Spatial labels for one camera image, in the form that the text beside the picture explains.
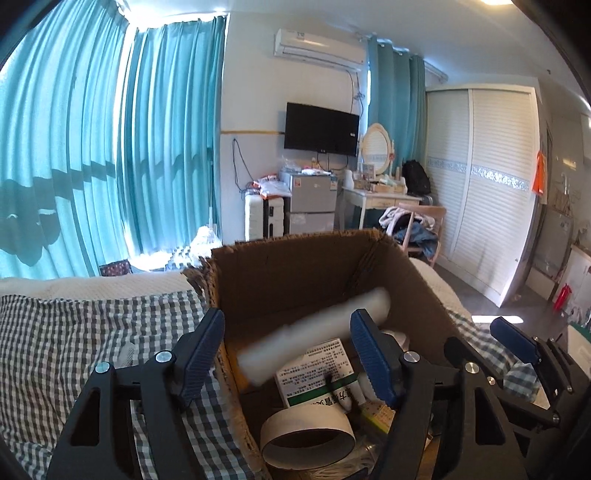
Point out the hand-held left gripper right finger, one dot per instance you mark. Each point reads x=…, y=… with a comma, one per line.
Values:
x=374, y=355

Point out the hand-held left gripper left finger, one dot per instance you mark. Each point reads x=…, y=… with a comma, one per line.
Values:
x=203, y=350

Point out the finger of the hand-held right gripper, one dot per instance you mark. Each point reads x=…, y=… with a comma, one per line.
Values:
x=455, y=348
x=515, y=336

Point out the yellow red medicine box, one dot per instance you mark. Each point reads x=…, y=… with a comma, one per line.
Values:
x=376, y=413

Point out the green white medicine box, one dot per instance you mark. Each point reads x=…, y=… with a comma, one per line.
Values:
x=314, y=374

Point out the long white plastic bottle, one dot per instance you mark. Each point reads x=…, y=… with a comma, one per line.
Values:
x=314, y=327

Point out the clear plastic comb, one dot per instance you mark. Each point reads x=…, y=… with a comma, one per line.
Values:
x=125, y=355

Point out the white tape roll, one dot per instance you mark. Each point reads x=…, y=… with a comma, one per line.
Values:
x=295, y=420

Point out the cardboard box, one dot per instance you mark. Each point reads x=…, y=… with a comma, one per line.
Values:
x=286, y=277

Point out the pack of water bottles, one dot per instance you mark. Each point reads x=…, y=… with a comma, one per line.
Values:
x=178, y=258

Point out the white plastic bag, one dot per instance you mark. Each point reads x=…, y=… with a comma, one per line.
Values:
x=205, y=240

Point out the dark patterned cushion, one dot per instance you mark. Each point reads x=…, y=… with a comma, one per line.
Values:
x=115, y=267

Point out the pile of clothes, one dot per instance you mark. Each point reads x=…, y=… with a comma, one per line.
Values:
x=415, y=230

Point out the white louvered wardrobe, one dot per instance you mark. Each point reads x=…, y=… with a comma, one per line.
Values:
x=485, y=207

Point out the wooden chair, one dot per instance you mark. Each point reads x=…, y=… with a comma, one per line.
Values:
x=434, y=217

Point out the checkered blanket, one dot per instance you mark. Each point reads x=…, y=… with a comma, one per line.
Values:
x=69, y=323

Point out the black white suitcase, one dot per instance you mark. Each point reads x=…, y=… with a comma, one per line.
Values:
x=277, y=217

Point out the white dressing table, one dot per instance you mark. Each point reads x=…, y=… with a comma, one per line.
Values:
x=369, y=201

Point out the orange cloth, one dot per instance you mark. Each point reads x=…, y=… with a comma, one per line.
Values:
x=539, y=175

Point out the silver mini fridge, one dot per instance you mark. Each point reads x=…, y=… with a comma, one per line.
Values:
x=311, y=198

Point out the wooden organizer tray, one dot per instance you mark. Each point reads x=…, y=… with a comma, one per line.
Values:
x=388, y=185

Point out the black backpack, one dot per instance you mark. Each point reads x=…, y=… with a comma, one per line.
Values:
x=415, y=177

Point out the pile of plastic packets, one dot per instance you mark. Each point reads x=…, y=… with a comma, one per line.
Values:
x=272, y=184

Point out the oval white vanity mirror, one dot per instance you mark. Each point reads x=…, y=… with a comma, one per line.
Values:
x=376, y=147

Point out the narrow teal curtain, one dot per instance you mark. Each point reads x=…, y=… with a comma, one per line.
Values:
x=406, y=101

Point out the wide teal curtain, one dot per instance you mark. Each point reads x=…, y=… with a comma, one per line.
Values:
x=55, y=138

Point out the white air conditioner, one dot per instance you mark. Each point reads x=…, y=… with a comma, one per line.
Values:
x=318, y=48

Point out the black wall television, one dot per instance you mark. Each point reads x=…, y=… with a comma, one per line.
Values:
x=321, y=129

